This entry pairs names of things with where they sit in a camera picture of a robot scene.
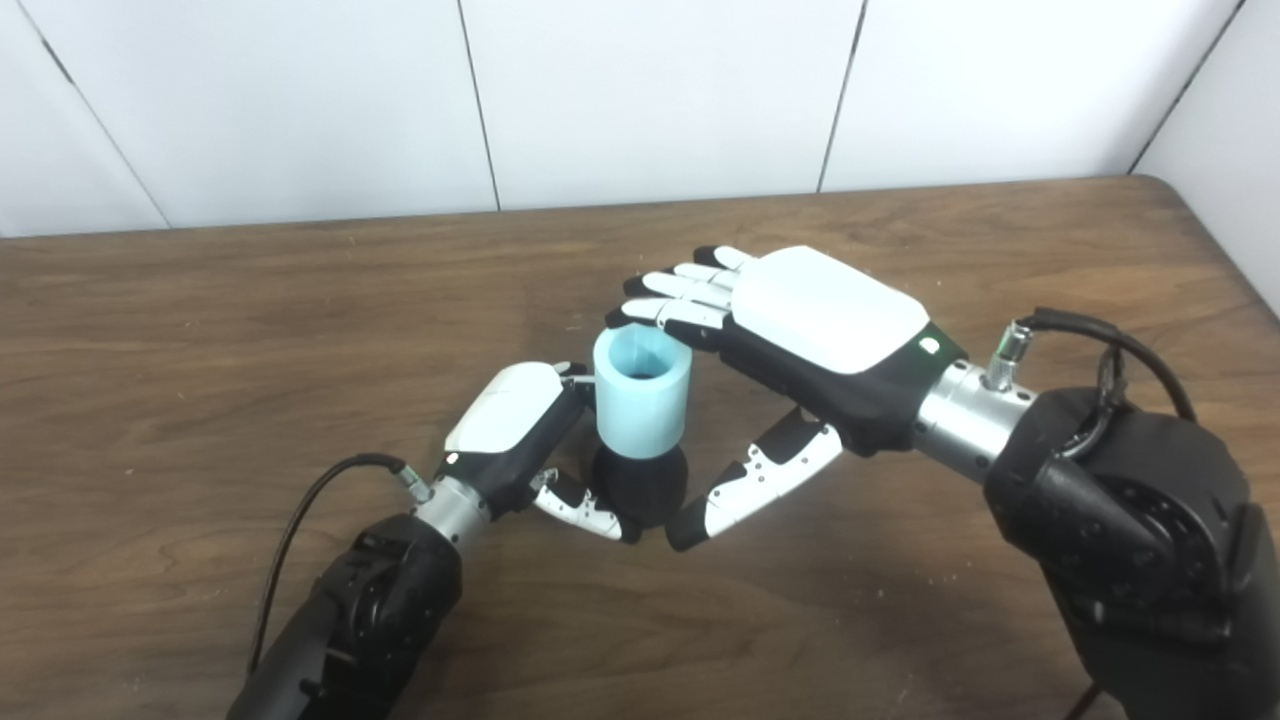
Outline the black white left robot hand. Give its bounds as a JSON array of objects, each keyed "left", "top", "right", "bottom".
[{"left": 436, "top": 361, "right": 643, "bottom": 545}]

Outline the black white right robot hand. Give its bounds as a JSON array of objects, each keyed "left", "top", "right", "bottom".
[{"left": 606, "top": 244, "right": 969, "bottom": 553}]

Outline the light blue cylinder cup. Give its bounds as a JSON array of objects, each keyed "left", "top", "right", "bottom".
[{"left": 593, "top": 326, "right": 695, "bottom": 460}]

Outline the black funnel-shaped nozzle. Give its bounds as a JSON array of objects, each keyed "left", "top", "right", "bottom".
[{"left": 592, "top": 445, "right": 691, "bottom": 531}]

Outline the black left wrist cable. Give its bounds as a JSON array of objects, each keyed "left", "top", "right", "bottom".
[{"left": 245, "top": 453, "right": 433, "bottom": 676}]

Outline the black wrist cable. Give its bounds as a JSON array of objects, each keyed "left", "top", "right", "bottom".
[
  {"left": 982, "top": 307, "right": 1199, "bottom": 461},
  {"left": 245, "top": 453, "right": 433, "bottom": 676}
]

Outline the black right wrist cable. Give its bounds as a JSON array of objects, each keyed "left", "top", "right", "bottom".
[{"left": 982, "top": 307, "right": 1199, "bottom": 461}]

